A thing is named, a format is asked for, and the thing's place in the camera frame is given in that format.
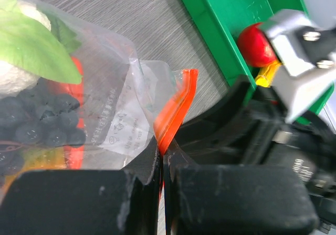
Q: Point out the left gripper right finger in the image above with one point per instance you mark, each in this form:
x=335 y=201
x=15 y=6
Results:
x=233 y=199

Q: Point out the yellow fake pepper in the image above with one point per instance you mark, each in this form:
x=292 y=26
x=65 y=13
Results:
x=266 y=74

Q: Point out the white fake cauliflower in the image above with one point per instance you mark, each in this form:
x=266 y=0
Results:
x=13 y=78

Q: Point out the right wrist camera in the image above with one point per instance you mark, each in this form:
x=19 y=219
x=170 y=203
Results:
x=307 y=56

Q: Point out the clear zip top bag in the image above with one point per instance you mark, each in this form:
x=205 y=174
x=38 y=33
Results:
x=126 y=101

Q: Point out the dark fake grapes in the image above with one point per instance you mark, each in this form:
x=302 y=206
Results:
x=46 y=116

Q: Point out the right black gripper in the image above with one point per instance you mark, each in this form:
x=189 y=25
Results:
x=289 y=167

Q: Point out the red fake tomato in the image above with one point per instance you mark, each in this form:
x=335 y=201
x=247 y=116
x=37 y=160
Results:
x=255 y=48

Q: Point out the green plastic bin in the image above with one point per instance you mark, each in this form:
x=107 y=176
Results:
x=220 y=22

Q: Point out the green fake lettuce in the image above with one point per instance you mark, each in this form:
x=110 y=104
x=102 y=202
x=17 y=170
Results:
x=38 y=43

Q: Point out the orange fake fruit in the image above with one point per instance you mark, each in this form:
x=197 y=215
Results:
x=33 y=158

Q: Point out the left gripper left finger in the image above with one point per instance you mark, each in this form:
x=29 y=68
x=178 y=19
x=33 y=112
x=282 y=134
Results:
x=122 y=201

